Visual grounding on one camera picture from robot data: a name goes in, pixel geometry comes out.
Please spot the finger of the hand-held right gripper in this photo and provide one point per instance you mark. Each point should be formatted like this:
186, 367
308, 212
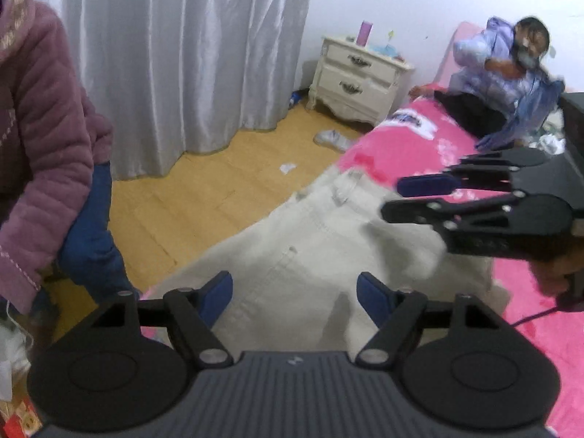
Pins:
410, 211
424, 185

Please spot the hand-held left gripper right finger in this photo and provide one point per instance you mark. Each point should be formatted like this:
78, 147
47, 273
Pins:
372, 299

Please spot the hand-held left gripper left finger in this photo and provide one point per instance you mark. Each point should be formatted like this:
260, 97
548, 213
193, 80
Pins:
216, 299

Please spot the beige pants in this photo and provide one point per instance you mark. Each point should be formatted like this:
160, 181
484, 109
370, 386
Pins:
296, 246

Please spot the white folded clothes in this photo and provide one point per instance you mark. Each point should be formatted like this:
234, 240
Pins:
552, 143

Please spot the person's right hand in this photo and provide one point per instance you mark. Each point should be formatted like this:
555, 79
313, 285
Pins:
552, 278

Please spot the pink floral blanket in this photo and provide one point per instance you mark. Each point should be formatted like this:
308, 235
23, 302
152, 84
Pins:
392, 155

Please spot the white sock on floor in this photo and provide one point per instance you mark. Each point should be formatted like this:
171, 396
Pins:
333, 139

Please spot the blue jeans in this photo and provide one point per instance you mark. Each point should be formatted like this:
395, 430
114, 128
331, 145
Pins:
529, 114

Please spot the cream nightstand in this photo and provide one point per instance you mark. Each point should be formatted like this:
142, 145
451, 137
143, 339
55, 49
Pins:
356, 77

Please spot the white paper scrap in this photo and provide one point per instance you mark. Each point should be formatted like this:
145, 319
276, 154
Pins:
287, 169

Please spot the small blue cloth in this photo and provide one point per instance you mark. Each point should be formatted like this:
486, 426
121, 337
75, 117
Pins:
383, 49

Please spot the small blue bottle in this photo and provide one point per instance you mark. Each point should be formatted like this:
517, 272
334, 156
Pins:
295, 98

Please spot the purple cup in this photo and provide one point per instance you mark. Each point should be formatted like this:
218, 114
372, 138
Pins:
365, 33

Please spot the white cloth bag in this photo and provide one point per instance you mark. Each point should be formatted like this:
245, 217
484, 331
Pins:
11, 356

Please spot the red gift box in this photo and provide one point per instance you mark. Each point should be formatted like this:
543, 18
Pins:
18, 419

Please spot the grey curtain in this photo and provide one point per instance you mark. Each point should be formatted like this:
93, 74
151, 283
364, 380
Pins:
182, 54

